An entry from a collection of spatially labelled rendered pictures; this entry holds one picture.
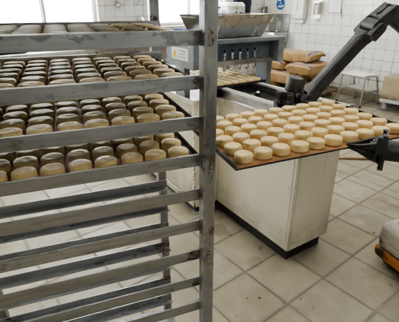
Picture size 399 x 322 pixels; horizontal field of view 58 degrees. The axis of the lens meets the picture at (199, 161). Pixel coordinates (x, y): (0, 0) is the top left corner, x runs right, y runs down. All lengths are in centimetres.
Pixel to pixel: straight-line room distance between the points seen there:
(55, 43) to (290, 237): 170
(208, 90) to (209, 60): 6
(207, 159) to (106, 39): 32
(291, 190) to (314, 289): 54
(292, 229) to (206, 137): 137
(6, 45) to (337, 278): 193
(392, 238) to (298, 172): 65
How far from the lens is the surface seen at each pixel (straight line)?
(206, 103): 76
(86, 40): 72
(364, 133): 115
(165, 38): 74
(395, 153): 108
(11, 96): 73
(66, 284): 93
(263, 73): 269
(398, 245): 222
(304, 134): 109
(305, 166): 193
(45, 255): 88
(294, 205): 200
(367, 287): 221
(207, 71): 74
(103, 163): 82
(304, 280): 213
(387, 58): 608
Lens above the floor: 139
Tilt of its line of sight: 24 degrees down
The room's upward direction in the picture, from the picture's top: straight up
